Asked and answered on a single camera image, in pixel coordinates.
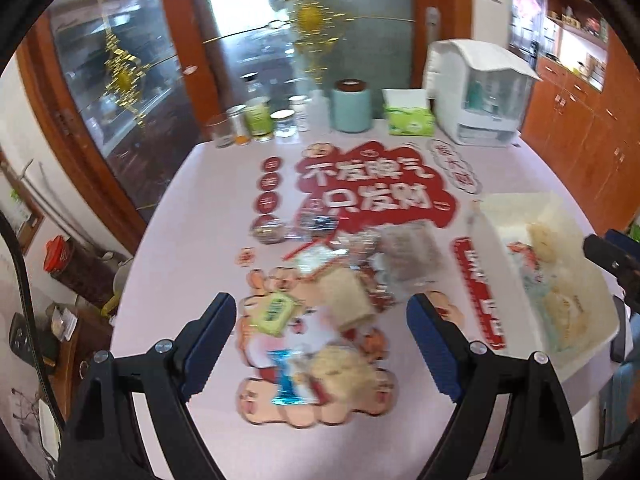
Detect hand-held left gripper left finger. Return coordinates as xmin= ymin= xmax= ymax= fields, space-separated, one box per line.
xmin=55 ymin=291 xmax=238 ymax=480

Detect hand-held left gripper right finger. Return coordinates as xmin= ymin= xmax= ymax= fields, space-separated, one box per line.
xmin=406 ymin=292 xmax=586 ymax=480

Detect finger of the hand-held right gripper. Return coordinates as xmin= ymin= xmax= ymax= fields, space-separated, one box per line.
xmin=611 ymin=294 xmax=630 ymax=362
xmin=582 ymin=229 xmax=640 ymax=286

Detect small green snack packet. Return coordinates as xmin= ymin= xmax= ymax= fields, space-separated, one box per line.
xmin=252 ymin=292 xmax=303 ymax=336

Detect orange white snack packet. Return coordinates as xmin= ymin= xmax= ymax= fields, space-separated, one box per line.
xmin=507 ymin=240 xmax=543 ymax=281

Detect blue candy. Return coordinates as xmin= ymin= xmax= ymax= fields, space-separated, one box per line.
xmin=265 ymin=349 xmax=313 ymax=406

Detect clear printed snack packet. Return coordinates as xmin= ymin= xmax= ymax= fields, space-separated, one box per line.
xmin=372 ymin=222 xmax=448 ymax=296

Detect beige wafer bar packet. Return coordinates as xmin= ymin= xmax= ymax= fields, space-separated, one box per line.
xmin=312 ymin=265 xmax=376 ymax=333

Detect white plastic bin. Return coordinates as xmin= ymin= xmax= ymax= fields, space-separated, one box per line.
xmin=467 ymin=191 xmax=621 ymax=381

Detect brown nut snack packet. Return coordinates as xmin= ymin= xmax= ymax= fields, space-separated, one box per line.
xmin=250 ymin=220 xmax=288 ymax=246

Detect dark snack packet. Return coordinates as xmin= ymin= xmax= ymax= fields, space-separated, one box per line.
xmin=297 ymin=212 xmax=341 ymax=236

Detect person's blue jeans leg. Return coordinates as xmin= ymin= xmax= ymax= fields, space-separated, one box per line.
xmin=597 ymin=310 xmax=640 ymax=456

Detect white kettle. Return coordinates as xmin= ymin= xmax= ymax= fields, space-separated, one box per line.
xmin=102 ymin=252 xmax=133 ymax=311

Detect orange wooden cabinets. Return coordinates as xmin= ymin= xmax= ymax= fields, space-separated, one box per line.
xmin=520 ymin=0 xmax=640 ymax=241

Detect red lidded container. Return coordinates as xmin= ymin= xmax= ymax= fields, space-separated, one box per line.
xmin=44 ymin=235 xmax=76 ymax=273

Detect clear glass tumbler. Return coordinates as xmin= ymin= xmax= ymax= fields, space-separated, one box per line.
xmin=207 ymin=114 xmax=236 ymax=148

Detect jar with orange content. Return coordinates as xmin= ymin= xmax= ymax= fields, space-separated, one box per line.
xmin=227 ymin=105 xmax=251 ymax=146

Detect white cosmetic organizer box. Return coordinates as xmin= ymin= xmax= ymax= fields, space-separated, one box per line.
xmin=422 ymin=39 xmax=543 ymax=147

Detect green tissue box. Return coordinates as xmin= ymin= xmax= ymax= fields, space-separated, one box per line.
xmin=382 ymin=88 xmax=436 ymax=137

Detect glass bottle green label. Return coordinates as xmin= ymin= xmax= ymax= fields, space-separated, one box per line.
xmin=242 ymin=74 xmax=275 ymax=142

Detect small glass jar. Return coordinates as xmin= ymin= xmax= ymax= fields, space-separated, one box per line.
xmin=271 ymin=109 xmax=298 ymax=139

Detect small white pill bottle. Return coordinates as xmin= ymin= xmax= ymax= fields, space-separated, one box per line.
xmin=289 ymin=95 xmax=312 ymax=133

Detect teal canister brown lid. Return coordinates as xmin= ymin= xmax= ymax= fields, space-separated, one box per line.
xmin=331 ymin=79 xmax=373 ymax=133

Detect translucent plastic bottle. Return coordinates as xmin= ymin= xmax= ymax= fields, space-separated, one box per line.
xmin=307 ymin=89 xmax=333 ymax=133

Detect small gold hanging ornament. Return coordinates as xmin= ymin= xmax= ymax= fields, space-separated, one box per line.
xmin=102 ymin=30 xmax=151 ymax=126

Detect frosted glass door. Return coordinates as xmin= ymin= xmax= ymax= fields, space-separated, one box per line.
xmin=190 ymin=0 xmax=473 ymax=126

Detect large gold hanging ornament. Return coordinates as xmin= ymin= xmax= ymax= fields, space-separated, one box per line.
xmin=280 ymin=0 xmax=351 ymax=86

